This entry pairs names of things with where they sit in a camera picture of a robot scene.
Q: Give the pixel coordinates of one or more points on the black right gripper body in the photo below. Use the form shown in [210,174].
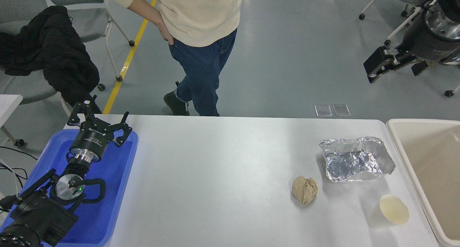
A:
[424,42]

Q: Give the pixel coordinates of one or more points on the person's forearm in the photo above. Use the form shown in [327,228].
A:
[143,8]

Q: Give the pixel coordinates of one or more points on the white paper cup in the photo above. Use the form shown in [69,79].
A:
[393,209]

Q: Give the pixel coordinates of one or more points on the grey chair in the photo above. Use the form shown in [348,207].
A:
[28,89]
[90,24]

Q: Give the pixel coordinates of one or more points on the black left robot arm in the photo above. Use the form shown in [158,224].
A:
[39,214]

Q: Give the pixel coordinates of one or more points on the black jacket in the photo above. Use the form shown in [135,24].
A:
[61,53]

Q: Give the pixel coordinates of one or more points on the crumpled tan paper ball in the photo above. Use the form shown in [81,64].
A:
[304,190]

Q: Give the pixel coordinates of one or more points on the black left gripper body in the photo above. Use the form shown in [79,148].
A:
[91,139]

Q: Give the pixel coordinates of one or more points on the blue plastic tray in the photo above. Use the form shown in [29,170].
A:
[107,189]

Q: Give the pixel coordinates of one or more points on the clear floor plate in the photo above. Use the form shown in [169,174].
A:
[322,110]
[341,110]

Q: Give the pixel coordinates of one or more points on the person's hand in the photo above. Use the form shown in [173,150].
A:
[166,33]

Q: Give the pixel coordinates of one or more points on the small white side table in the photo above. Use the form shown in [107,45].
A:
[9,107]

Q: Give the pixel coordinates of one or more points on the crumpled silver foil tray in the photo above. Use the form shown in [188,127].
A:
[355,161]

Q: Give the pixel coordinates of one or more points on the large pale bin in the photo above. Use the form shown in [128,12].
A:
[431,161]

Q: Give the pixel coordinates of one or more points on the person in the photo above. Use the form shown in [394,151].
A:
[201,17]

